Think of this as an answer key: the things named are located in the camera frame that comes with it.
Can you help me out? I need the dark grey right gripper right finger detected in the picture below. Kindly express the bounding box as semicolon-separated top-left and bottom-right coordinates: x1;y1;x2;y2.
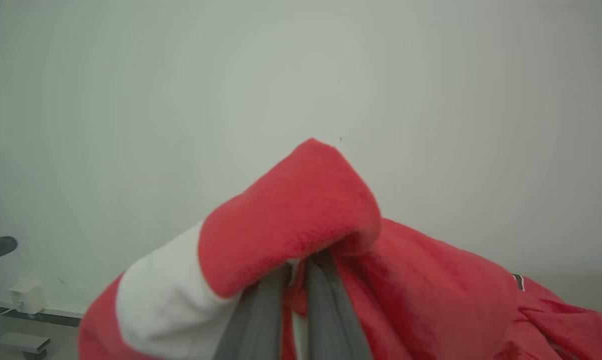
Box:
305;251;375;360

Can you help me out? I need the small white wall box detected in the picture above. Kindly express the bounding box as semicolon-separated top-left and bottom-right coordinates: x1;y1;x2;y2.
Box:
8;279;49;315

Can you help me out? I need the red and white fleece garment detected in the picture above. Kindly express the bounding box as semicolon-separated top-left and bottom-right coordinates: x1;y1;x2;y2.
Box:
77;138;602;360

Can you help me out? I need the white baseboard with black strip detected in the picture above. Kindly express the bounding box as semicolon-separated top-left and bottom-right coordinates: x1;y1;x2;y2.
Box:
0;299;85;329

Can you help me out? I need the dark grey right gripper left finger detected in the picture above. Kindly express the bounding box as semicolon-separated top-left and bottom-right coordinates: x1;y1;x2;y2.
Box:
213;264;293;360

